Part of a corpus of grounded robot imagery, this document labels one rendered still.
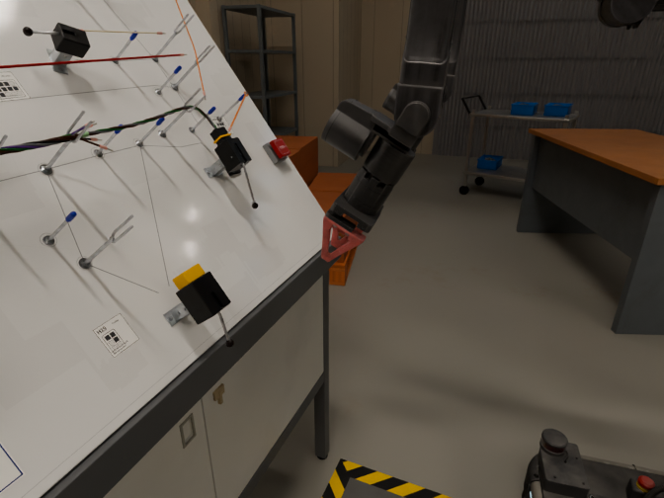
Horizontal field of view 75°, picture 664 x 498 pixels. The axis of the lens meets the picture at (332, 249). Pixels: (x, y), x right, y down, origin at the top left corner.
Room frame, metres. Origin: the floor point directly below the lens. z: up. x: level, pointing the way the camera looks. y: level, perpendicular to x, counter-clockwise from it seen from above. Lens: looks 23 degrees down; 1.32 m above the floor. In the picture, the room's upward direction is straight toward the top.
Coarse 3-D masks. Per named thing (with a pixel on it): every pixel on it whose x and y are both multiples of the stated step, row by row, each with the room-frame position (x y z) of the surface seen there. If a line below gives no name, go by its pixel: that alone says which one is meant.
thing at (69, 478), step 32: (320, 256) 1.02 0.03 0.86; (288, 288) 0.86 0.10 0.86; (256, 320) 0.74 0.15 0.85; (224, 352) 0.64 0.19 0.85; (192, 384) 0.56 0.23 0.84; (160, 416) 0.50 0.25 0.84; (96, 448) 0.42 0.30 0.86; (128, 448) 0.44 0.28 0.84; (64, 480) 0.37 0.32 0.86; (96, 480) 0.39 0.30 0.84
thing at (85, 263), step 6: (132, 216) 0.55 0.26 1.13; (126, 222) 0.55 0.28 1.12; (120, 228) 0.56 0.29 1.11; (114, 234) 0.56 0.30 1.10; (108, 240) 0.56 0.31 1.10; (114, 240) 0.55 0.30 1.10; (102, 246) 0.56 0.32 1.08; (96, 252) 0.57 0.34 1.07; (84, 258) 0.59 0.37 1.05; (90, 258) 0.58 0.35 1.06; (84, 264) 0.58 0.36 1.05; (90, 264) 0.59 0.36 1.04
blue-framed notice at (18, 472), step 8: (0, 448) 0.36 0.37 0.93; (0, 456) 0.35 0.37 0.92; (8, 456) 0.36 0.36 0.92; (0, 464) 0.35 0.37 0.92; (8, 464) 0.35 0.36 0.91; (16, 464) 0.35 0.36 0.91; (0, 472) 0.34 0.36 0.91; (8, 472) 0.34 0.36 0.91; (16, 472) 0.35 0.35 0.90; (24, 472) 0.35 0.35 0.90; (0, 480) 0.34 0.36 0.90; (8, 480) 0.34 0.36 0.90; (16, 480) 0.34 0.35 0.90; (0, 488) 0.33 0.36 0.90
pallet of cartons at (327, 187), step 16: (288, 144) 3.30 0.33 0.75; (304, 144) 3.30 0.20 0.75; (304, 160) 3.26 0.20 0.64; (304, 176) 3.25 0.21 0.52; (320, 176) 3.55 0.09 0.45; (336, 176) 3.55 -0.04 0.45; (352, 176) 3.55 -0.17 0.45; (320, 192) 3.08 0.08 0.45; (336, 192) 3.08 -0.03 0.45; (352, 256) 2.88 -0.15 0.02; (336, 272) 2.48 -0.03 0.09
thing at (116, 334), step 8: (120, 312) 0.56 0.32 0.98; (112, 320) 0.55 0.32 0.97; (120, 320) 0.56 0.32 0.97; (96, 328) 0.52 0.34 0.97; (104, 328) 0.53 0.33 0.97; (112, 328) 0.54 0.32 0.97; (120, 328) 0.55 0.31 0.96; (128, 328) 0.56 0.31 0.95; (104, 336) 0.52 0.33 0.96; (112, 336) 0.53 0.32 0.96; (120, 336) 0.54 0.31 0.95; (128, 336) 0.55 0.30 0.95; (136, 336) 0.55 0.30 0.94; (104, 344) 0.51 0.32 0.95; (112, 344) 0.52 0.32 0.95; (120, 344) 0.53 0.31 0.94; (128, 344) 0.54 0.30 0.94; (112, 352) 0.51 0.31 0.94; (120, 352) 0.52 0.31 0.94
